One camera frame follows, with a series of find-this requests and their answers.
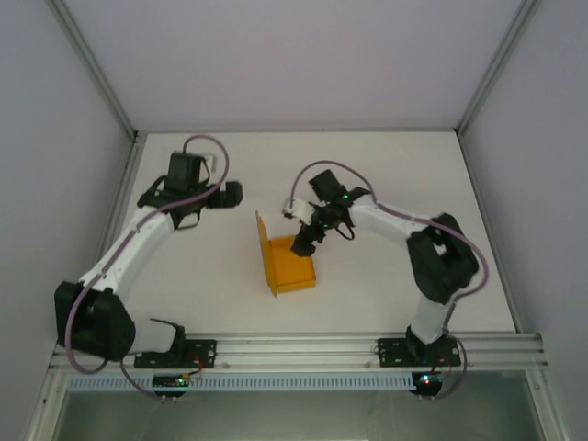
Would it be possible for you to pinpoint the thin red wire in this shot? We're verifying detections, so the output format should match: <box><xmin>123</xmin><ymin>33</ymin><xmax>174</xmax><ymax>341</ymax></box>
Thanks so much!
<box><xmin>433</xmin><ymin>352</ymin><xmax>455</xmax><ymax>376</ymax></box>
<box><xmin>187</xmin><ymin>351</ymin><xmax>206</xmax><ymax>380</ymax></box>

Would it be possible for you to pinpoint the aluminium side rail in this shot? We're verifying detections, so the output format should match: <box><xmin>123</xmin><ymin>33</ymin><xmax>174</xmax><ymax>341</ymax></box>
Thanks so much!
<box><xmin>75</xmin><ymin>131</ymin><xmax>148</xmax><ymax>336</ymax></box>

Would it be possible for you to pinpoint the aluminium frame post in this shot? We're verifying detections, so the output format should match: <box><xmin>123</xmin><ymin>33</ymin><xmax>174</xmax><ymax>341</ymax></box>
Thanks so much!
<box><xmin>454</xmin><ymin>0</ymin><xmax>543</xmax><ymax>139</ymax></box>
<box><xmin>48</xmin><ymin>0</ymin><xmax>140</xmax><ymax>139</ymax></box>

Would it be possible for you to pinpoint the aluminium mounting rail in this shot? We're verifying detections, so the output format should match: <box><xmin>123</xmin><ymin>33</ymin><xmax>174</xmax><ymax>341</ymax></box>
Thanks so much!
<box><xmin>48</xmin><ymin>331</ymin><xmax>550</xmax><ymax>371</ymax></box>

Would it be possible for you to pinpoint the pale blue slotted cable duct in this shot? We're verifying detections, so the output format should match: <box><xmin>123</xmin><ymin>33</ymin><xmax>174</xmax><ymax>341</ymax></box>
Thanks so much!
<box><xmin>67</xmin><ymin>372</ymin><xmax>414</xmax><ymax>392</ymax></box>

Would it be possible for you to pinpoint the orange paper box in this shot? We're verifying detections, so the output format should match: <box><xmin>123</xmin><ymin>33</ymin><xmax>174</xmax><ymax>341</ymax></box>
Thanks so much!
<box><xmin>254</xmin><ymin>209</ymin><xmax>318</xmax><ymax>300</ymax></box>

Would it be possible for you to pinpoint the aluminium frame leg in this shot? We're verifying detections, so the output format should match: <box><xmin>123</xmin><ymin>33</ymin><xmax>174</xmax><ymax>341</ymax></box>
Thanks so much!
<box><xmin>526</xmin><ymin>369</ymin><xmax>573</xmax><ymax>441</ymax></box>
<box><xmin>25</xmin><ymin>370</ymin><xmax>70</xmax><ymax>441</ymax></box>

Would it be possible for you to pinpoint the controller board with green light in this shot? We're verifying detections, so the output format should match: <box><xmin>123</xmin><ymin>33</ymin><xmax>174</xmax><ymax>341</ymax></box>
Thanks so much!
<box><xmin>151</xmin><ymin>373</ymin><xmax>191</xmax><ymax>400</ymax></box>
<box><xmin>410</xmin><ymin>371</ymin><xmax>450</xmax><ymax>399</ymax></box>

